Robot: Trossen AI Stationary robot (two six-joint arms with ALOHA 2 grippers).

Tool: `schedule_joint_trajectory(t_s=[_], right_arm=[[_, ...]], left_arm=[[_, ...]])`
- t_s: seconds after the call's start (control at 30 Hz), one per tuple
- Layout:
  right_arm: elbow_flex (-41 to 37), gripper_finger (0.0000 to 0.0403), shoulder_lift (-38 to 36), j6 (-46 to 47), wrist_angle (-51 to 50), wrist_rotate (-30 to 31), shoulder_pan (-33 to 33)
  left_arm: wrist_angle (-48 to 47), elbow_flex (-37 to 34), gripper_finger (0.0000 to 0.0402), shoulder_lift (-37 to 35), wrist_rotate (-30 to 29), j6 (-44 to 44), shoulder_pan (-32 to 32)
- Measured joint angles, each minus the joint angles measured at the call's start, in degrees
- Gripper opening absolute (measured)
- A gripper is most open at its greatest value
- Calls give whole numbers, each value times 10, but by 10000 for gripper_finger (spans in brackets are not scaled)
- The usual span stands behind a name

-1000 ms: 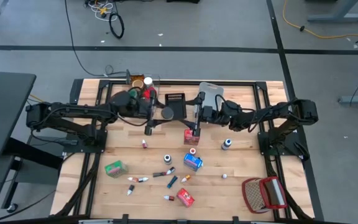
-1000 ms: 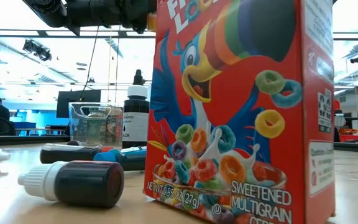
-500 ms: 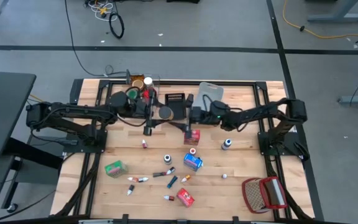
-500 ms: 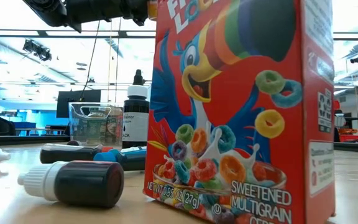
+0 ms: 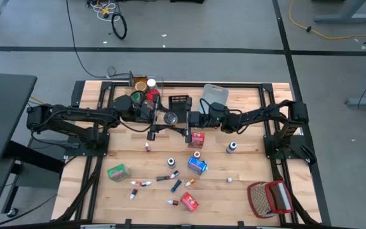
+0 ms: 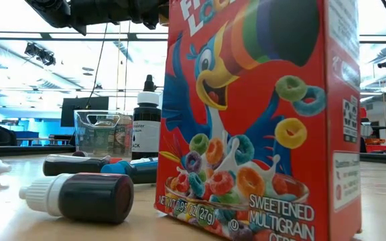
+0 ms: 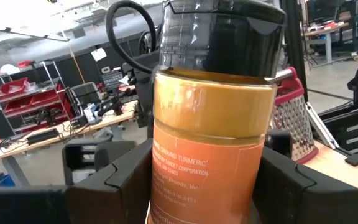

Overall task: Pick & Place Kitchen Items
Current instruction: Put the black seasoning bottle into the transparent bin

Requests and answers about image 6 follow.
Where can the black food colour bottle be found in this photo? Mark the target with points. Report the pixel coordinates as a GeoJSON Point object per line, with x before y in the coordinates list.
{"type": "Point", "coordinates": [146, 134]}

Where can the black icing tube red cap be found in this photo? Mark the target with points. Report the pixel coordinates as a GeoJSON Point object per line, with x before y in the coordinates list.
{"type": "Point", "coordinates": [72, 166]}

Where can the red dropper bottle white cap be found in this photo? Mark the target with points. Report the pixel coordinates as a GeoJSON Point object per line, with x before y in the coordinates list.
{"type": "Point", "coordinates": [92, 199]}

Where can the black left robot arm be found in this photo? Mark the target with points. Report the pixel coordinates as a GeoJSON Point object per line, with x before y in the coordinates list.
{"type": "Point", "coordinates": [89, 11]}

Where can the black ceiling camera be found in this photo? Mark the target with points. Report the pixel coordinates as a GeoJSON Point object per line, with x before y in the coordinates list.
{"type": "Point", "coordinates": [385, 63]}

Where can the black ceiling light fixture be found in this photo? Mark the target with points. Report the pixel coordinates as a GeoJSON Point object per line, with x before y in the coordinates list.
{"type": "Point", "coordinates": [40, 53]}

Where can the black monitor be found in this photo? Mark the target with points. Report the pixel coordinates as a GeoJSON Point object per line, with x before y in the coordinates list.
{"type": "Point", "coordinates": [67, 110]}

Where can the blue icing tube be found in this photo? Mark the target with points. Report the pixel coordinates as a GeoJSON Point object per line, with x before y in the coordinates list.
{"type": "Point", "coordinates": [139, 172]}

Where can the clear plastic bin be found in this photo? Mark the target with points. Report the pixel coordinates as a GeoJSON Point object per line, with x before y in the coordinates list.
{"type": "Point", "coordinates": [85, 140]}

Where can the Froot Loops cereal box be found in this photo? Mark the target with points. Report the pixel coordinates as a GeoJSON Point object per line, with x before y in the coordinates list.
{"type": "Point", "coordinates": [246, 134]}

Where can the red storage crate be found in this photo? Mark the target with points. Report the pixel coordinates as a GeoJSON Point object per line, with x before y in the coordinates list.
{"type": "Point", "coordinates": [377, 147]}

